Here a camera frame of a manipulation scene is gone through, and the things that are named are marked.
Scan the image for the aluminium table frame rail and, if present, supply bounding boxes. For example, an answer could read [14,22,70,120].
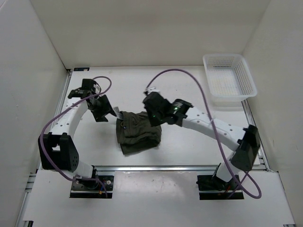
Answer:
[18,68,72,227]

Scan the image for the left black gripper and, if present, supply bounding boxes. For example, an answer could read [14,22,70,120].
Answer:
[89,94,116,122]

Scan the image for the olive green shorts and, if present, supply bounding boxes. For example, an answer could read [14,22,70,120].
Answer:
[114,106,162,156]

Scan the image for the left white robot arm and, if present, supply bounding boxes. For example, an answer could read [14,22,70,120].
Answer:
[38,79,116,189]

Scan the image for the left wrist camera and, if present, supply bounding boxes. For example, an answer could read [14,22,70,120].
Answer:
[81,79,101,94]

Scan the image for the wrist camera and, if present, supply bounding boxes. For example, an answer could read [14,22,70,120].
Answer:
[143,87,160,96]
[81,79,101,94]

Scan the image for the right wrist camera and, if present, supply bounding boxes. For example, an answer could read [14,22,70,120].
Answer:
[143,87,160,96]

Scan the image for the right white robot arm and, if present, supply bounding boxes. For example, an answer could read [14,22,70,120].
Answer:
[143,91,260,189]

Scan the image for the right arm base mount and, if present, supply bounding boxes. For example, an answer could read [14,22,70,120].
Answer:
[196,168,244,201]

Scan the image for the white plastic basket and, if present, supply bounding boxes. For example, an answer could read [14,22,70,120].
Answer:
[203,53,257,103]

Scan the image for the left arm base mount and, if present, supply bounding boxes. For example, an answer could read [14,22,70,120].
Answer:
[70,174,115,199]

